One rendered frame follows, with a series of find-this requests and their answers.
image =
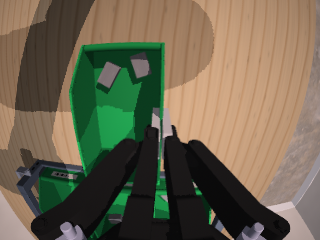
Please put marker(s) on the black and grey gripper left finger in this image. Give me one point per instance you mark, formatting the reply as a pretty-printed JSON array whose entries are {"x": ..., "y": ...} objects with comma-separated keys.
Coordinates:
[{"x": 78, "y": 216}]

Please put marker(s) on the grey metal shelf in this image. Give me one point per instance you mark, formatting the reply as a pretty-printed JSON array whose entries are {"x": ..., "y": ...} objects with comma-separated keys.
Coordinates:
[{"x": 28, "y": 180}]

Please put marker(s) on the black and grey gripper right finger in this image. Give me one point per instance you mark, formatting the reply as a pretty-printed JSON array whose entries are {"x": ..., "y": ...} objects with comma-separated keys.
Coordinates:
[{"x": 243, "y": 217}]

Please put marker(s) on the green bin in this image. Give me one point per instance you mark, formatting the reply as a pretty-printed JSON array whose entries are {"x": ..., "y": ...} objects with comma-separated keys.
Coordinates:
[
  {"x": 118, "y": 207},
  {"x": 102, "y": 116},
  {"x": 52, "y": 194},
  {"x": 161, "y": 206}
]

